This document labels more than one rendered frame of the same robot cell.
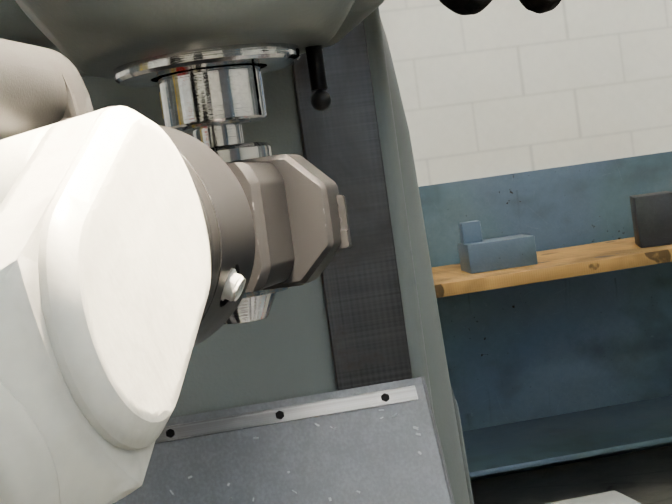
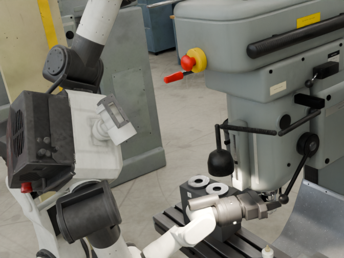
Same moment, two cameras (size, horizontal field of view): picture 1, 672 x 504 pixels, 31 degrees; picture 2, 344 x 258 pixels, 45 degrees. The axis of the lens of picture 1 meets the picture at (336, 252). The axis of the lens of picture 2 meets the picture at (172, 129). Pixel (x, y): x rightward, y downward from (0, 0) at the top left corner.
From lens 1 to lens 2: 1.19 m
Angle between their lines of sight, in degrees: 67
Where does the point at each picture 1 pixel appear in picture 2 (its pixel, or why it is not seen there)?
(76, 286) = (185, 235)
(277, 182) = (255, 209)
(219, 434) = (334, 197)
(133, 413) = (190, 243)
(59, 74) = (214, 200)
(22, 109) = (206, 206)
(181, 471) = (324, 199)
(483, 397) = not seen: outside the picture
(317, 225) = (259, 215)
